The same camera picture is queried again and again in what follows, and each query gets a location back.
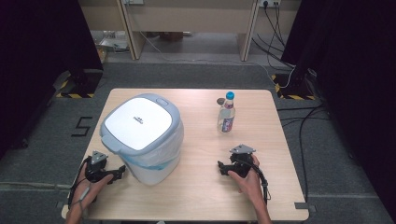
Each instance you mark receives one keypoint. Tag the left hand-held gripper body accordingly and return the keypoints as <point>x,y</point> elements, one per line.
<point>95,169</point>

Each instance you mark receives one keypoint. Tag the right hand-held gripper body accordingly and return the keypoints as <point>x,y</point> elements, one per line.
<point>242,165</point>

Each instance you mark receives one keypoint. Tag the clear bottle with blue cap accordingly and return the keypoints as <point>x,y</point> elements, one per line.
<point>226,119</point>

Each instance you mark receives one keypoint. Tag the white trash can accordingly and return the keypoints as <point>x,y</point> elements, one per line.
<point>138,119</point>

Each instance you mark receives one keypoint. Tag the person's right hand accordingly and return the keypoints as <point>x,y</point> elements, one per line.
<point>251,185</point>

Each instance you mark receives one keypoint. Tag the person's left hand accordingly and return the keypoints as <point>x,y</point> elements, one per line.
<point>88,193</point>

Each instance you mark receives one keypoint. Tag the clear plastic bin liner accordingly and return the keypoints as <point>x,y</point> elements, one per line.
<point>162,152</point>

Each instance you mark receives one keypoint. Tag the stand base with hazard tape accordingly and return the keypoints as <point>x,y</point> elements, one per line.
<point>84,84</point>
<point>289,85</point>

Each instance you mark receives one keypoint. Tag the black curtain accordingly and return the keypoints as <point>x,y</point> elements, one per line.
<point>37,62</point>
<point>351,77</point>

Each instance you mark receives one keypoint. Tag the clutter of boxes under desk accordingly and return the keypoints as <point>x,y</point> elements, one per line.
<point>112,43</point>

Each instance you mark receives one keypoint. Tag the beige wooden desk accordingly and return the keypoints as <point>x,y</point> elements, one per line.
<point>190,15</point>

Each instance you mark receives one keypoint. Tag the grey table bracket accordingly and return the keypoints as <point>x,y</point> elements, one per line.
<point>61,204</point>
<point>304,206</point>

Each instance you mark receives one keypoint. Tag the white wall socket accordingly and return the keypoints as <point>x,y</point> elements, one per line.
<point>269,2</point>
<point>133,1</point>

